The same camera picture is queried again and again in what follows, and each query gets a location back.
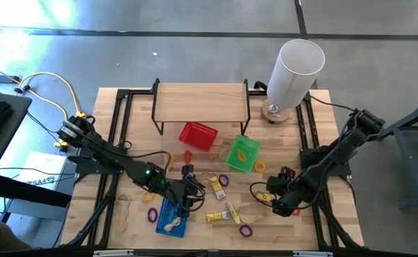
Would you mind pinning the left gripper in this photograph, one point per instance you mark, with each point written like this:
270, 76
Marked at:
190, 191

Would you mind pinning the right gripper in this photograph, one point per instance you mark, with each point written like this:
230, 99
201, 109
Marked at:
283, 189

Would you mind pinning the small yellow box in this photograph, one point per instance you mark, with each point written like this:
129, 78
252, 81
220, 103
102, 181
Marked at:
217, 189
264, 196
216, 217
233, 213

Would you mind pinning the green plastic basket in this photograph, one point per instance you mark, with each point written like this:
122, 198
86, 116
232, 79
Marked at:
251, 150

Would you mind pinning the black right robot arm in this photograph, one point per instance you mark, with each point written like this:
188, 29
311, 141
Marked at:
323, 167

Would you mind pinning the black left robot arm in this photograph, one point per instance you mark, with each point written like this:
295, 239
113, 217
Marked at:
137, 171

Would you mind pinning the dark grey side desk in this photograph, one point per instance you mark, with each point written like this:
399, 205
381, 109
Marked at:
12, 107

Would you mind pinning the blue plastic basket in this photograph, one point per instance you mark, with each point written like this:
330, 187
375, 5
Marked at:
164, 214

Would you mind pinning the red plastic basket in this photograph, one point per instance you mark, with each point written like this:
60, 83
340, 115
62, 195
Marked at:
198, 137

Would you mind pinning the wooden shelf riser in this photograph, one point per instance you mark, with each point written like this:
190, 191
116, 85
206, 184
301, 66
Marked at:
199, 103

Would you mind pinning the white shade table lamp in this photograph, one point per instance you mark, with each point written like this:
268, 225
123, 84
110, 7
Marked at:
294, 71

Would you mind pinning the blue metal workbench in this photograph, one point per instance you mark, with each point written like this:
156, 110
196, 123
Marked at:
408, 119

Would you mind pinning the white cardboard box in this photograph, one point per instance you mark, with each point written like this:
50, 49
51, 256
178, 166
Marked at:
40, 166

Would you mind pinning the black floor plate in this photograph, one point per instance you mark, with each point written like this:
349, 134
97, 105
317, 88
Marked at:
1, 78

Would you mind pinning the silver aluminium post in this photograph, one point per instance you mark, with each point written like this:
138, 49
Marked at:
312, 254
112, 253

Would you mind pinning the black metal table frame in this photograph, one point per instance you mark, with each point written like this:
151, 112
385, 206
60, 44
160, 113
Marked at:
121, 94

